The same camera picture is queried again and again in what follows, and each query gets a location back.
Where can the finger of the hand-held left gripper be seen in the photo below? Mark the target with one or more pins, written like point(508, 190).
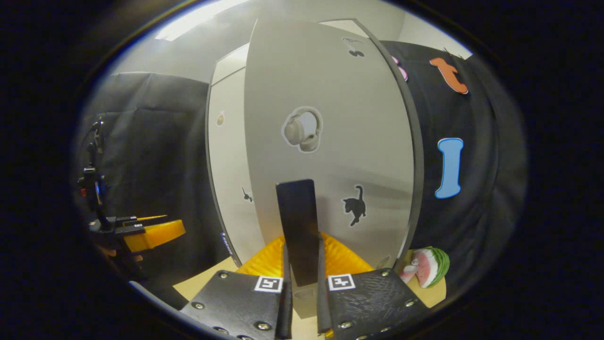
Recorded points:
point(137, 220)
point(151, 236)

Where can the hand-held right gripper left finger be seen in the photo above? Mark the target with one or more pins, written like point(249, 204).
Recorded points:
point(285, 316)

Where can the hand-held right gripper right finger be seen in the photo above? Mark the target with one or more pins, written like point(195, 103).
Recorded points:
point(322, 311)

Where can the grey double-door shoe cabinet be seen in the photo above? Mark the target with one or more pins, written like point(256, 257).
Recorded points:
point(229, 66)

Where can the watermelon slice toy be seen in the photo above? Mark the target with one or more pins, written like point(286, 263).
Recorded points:
point(432, 267)

